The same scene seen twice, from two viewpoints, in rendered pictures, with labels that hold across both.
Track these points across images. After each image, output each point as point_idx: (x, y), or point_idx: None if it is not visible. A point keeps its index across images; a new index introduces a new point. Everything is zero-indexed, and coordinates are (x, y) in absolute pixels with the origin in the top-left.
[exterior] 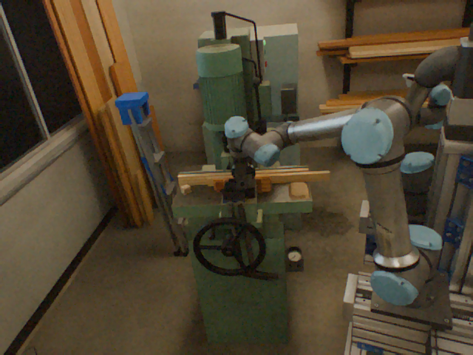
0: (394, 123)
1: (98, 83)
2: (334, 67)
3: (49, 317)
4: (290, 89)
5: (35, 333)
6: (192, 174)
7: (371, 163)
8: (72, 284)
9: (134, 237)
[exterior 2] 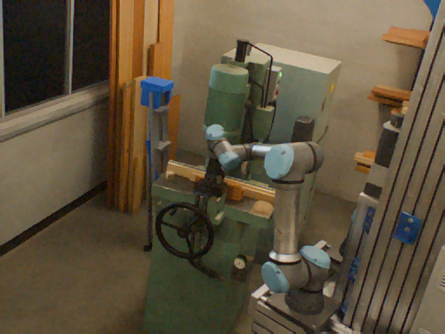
0: (295, 157)
1: (134, 57)
2: (390, 117)
3: (6, 259)
4: (304, 122)
5: None
6: (180, 165)
7: (275, 178)
8: (37, 239)
9: (112, 220)
